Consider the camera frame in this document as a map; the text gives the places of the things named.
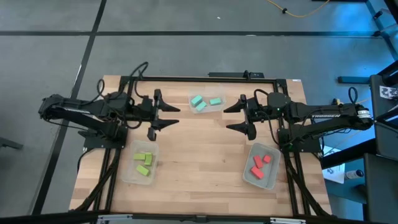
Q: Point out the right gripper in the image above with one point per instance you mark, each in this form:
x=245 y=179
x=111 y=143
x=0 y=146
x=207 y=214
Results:
x=259 y=110

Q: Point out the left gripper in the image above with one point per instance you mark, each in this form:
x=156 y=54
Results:
x=146 y=109

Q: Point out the green rectangular block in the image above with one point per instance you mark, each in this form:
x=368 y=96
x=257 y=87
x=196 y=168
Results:
x=142 y=170
x=139 y=156

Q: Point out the red rectangular block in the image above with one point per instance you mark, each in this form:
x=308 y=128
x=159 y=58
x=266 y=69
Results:
x=258 y=161
x=257 y=172

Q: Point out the red cube block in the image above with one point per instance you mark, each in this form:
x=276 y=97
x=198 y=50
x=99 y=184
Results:
x=267 y=159

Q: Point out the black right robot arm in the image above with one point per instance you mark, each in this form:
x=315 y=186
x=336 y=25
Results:
x=326 y=115

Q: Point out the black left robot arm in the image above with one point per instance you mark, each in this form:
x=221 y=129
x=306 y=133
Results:
x=77 y=109

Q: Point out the clear plastic bin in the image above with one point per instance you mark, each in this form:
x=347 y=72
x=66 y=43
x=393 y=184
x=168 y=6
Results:
x=208 y=91
x=136 y=180

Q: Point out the translucent grey plastic bin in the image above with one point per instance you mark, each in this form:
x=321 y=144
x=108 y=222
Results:
x=270 y=177

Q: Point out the aluminium crossbar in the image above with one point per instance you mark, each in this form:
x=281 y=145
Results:
x=124 y=219

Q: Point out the black diagonal beam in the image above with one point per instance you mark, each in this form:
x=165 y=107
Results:
x=345 y=152

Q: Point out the white paper sheet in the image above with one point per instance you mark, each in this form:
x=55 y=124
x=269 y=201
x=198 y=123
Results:
x=335 y=174

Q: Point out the black floor bar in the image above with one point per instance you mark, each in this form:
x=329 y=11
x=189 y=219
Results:
x=354 y=80

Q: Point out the black cart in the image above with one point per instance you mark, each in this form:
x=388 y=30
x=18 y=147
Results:
x=385 y=130

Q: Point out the fiducial tag sheet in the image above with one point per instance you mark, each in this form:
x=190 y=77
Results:
x=388 y=92

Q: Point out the grey floor object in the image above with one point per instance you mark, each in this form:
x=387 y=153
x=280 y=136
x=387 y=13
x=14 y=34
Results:
x=9 y=143

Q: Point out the black cabinet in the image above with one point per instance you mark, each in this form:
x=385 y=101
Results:
x=382 y=193

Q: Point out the black table frame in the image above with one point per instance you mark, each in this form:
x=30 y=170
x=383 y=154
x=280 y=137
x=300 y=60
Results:
x=202 y=80

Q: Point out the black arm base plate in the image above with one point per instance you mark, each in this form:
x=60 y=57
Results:
x=311 y=146
x=93 y=143

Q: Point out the black gantry frame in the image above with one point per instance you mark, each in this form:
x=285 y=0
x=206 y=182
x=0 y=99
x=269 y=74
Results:
x=46 y=217

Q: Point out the metal rack rail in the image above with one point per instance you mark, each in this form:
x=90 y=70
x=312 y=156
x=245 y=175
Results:
x=383 y=31

